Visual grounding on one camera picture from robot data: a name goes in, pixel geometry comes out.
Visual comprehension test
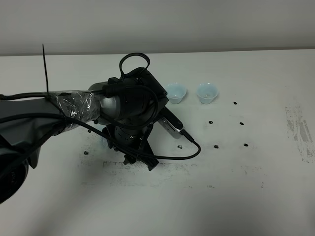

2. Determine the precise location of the right light blue teacup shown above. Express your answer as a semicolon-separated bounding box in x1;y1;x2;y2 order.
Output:
196;83;219;104

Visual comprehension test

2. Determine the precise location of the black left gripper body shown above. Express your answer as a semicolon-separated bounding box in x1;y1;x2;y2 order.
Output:
102;122;153;157

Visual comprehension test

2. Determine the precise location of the light blue teacup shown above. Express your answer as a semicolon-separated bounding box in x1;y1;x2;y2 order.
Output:
165;83;187;104
196;83;219;104

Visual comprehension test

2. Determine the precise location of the black cable tie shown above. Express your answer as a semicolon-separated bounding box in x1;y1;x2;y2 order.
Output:
42;44;49;94

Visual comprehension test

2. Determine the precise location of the light blue porcelain teapot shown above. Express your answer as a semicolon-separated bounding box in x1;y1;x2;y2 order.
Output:
95;124;109;149

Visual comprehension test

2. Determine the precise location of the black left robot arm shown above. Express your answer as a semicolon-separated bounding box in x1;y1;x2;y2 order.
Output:
0;67;168;202

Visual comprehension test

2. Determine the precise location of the black left camera cable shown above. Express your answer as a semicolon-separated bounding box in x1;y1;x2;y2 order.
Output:
0;52;202;177

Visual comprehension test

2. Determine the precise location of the left light blue teacup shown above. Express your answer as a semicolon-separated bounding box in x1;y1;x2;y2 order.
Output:
165;83;187;104

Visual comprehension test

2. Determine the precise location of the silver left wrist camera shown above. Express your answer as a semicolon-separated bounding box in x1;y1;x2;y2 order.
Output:
157;107;184;139

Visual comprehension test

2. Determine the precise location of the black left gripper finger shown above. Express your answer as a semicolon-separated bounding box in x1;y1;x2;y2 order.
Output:
124;154;136;165
137;141;159;171

